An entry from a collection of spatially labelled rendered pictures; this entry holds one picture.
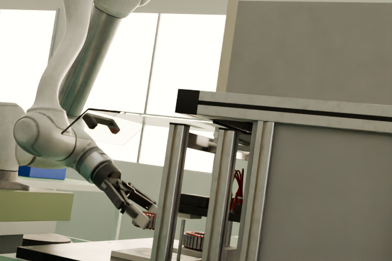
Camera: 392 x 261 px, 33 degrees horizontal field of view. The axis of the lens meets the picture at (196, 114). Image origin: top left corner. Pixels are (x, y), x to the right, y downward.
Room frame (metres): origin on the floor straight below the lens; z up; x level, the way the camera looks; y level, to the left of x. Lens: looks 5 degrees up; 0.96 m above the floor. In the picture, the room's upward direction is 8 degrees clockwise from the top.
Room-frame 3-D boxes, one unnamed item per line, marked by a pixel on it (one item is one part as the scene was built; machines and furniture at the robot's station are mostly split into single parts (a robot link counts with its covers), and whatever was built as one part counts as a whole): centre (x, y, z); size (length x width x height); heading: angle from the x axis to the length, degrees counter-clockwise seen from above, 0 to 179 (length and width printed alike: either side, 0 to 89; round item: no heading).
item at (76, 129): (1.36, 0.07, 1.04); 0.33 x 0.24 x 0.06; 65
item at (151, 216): (1.72, 0.07, 0.83); 0.11 x 0.11 x 0.04
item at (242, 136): (1.37, -0.12, 1.05); 0.06 x 0.04 x 0.04; 155
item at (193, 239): (1.65, -0.07, 0.80); 0.11 x 0.11 x 0.04
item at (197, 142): (1.50, -0.10, 1.03); 0.62 x 0.01 x 0.03; 155
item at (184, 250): (1.65, -0.07, 0.78); 0.15 x 0.15 x 0.01; 65
